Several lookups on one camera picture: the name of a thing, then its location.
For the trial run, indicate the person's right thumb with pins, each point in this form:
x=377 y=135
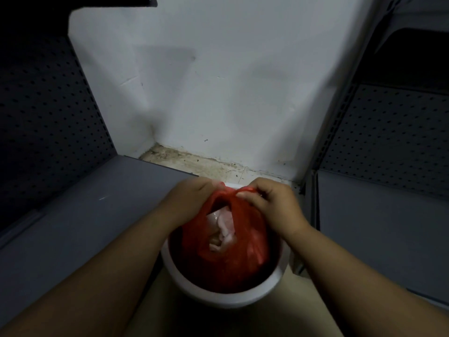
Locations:
x=247 y=197

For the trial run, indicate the crumpled white tissue waste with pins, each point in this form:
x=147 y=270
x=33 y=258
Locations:
x=221 y=231

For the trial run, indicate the white round bin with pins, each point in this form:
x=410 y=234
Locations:
x=224 y=294

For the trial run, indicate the person's left hand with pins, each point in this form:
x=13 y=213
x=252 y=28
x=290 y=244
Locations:
x=187 y=201

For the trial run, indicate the person's left forearm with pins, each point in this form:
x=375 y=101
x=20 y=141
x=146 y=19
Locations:
x=101 y=273

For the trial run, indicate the person's right hand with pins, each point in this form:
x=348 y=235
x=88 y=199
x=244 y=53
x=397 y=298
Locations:
x=280 y=207

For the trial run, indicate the red plastic bag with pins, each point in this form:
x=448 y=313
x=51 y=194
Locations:
x=228 y=249

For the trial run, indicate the grey metal pegboard shelf unit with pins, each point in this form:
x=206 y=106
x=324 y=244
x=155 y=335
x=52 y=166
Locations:
x=382 y=150
x=63 y=164

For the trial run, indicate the person's right forearm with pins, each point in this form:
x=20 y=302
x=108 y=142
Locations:
x=364 y=284

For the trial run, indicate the person's left fingers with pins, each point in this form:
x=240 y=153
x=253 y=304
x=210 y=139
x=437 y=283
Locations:
x=210 y=187

